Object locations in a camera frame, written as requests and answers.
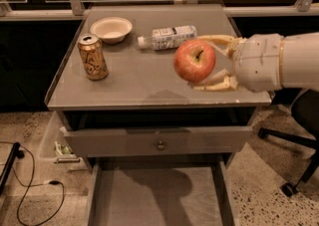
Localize black floor stand bar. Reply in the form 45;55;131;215
0;142;20;195

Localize grey top drawer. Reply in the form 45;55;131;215
61;126;253;158

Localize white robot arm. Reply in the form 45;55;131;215
191;33;319;93

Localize grey middle drawer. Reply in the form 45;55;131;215
83;160;240;226

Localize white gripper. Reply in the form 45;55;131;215
189;34;283;93

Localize white paper bowl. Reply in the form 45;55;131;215
90;17;133;44

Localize clear plastic water bottle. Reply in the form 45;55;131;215
138;25;197;51

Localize red apple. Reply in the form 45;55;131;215
173;40;216;83

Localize grey drawer cabinet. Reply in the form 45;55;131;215
44;3;275;168

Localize black office chair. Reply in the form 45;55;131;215
258;90;319;197

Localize gold beverage can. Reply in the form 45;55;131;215
78;34;109;81

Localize clear plastic storage bin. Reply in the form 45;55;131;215
38;113;87;170

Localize black power cable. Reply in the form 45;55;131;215
0;141;66;226

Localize grey drawer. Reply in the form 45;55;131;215
61;126;253;158
83;160;240;226

